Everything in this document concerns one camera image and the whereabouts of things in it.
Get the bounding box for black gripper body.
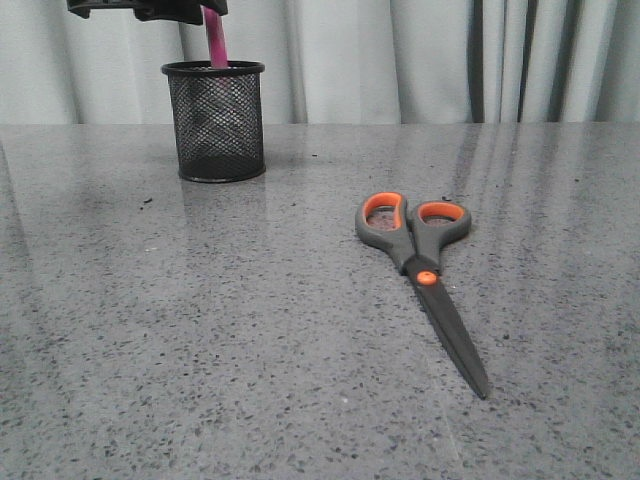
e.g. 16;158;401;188
66;0;228;25

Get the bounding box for pink marker pen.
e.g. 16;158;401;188
202;6;228;69

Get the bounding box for grey orange scissors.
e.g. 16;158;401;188
355;192;489;399

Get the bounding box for black mesh pen cup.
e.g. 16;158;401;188
161;61;266;183

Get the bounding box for grey curtain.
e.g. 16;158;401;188
1;1;639;124

